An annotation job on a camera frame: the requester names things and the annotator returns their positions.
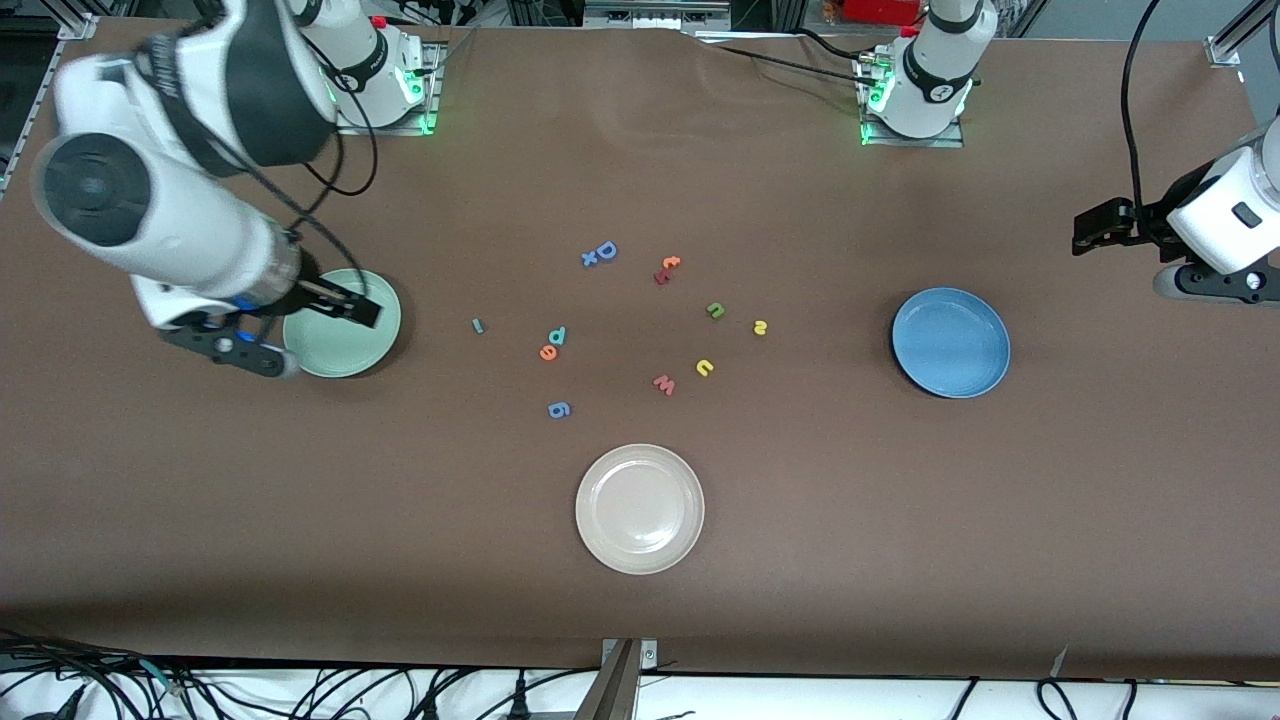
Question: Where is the teal plug cable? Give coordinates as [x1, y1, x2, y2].
[130, 655, 191, 696]

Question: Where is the beige plate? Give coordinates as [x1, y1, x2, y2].
[575, 443, 706, 576]

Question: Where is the brown table cover sheet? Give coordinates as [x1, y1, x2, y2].
[0, 15, 1280, 681]

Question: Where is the light green plate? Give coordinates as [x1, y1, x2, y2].
[282, 268, 403, 379]

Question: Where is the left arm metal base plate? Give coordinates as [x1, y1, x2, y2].
[858, 55, 966, 149]

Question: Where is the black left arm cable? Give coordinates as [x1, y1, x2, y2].
[1120, 0, 1166, 246]

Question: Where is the aluminium frame rail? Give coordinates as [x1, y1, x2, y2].
[0, 0, 101, 196]
[1205, 0, 1280, 69]

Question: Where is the grey metal box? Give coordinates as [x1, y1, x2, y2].
[583, 0, 733, 35]

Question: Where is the red box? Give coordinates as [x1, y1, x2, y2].
[840, 0, 926, 26]

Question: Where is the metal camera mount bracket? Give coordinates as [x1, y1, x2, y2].
[573, 638, 659, 720]

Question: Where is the looped black cable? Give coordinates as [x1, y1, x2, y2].
[1036, 677, 1081, 720]

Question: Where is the black base cable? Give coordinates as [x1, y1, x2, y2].
[715, 44, 881, 86]
[790, 28, 869, 61]

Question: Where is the blue plate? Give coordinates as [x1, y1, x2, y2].
[891, 287, 1012, 400]

